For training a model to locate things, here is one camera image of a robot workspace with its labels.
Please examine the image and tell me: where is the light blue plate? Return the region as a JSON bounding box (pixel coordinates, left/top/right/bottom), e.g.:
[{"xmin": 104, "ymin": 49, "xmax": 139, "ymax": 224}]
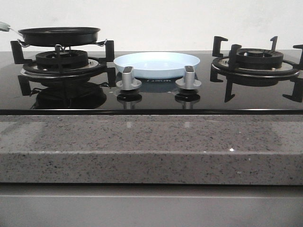
[{"xmin": 114, "ymin": 52, "xmax": 200, "ymax": 79}]

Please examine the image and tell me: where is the black frying pan green handle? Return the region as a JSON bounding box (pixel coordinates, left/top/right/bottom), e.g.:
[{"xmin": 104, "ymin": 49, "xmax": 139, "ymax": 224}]
[{"xmin": 0, "ymin": 21, "xmax": 101, "ymax": 47}]

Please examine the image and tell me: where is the left silver stove knob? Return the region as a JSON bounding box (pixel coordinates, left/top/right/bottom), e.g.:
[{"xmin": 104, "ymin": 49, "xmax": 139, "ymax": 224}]
[{"xmin": 116, "ymin": 66, "xmax": 142, "ymax": 91}]

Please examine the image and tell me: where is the silver stove knob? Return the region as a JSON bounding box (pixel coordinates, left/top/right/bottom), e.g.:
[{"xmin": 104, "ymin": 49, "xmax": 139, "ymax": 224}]
[
  {"xmin": 116, "ymin": 66, "xmax": 142, "ymax": 91},
  {"xmin": 175, "ymin": 66, "xmax": 202, "ymax": 90}
]

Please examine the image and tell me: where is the right silver stove knob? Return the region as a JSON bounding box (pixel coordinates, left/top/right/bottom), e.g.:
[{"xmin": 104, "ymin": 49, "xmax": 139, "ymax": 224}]
[{"xmin": 175, "ymin": 66, "xmax": 202, "ymax": 90}]

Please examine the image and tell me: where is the left black pan support grate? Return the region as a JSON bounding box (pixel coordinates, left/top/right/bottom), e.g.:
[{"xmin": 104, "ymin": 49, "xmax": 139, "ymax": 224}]
[{"xmin": 10, "ymin": 40, "xmax": 115, "ymax": 80}]

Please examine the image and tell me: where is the black pan support grate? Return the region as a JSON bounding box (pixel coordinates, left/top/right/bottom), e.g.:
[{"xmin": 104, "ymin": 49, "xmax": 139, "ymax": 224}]
[
  {"xmin": 210, "ymin": 36, "xmax": 303, "ymax": 102},
  {"xmin": 10, "ymin": 40, "xmax": 115, "ymax": 80}
]

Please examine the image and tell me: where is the right black pan support grate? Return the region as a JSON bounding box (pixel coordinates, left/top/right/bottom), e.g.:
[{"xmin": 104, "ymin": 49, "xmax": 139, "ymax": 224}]
[{"xmin": 210, "ymin": 36, "xmax": 303, "ymax": 102}]

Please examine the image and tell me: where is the black glass gas hob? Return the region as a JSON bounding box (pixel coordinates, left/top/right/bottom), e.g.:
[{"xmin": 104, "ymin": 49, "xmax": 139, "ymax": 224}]
[{"xmin": 0, "ymin": 52, "xmax": 303, "ymax": 115}]

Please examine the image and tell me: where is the left black gas burner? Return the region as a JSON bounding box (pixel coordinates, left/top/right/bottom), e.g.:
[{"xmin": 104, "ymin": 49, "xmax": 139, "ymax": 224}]
[{"xmin": 36, "ymin": 50, "xmax": 89, "ymax": 70}]

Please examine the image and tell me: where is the black gas burner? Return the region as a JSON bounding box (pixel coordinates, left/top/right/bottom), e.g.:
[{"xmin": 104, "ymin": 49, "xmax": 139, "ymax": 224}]
[
  {"xmin": 236, "ymin": 48, "xmax": 284, "ymax": 70},
  {"xmin": 36, "ymin": 50, "xmax": 89, "ymax": 70}
]

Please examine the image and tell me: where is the right black gas burner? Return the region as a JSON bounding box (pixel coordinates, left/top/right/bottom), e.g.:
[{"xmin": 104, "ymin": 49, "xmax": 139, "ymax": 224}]
[{"xmin": 236, "ymin": 48, "xmax": 284, "ymax": 70}]

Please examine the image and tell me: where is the grey cabinet front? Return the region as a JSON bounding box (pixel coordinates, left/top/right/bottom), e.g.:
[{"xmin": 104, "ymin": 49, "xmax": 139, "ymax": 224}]
[{"xmin": 0, "ymin": 185, "xmax": 303, "ymax": 227}]

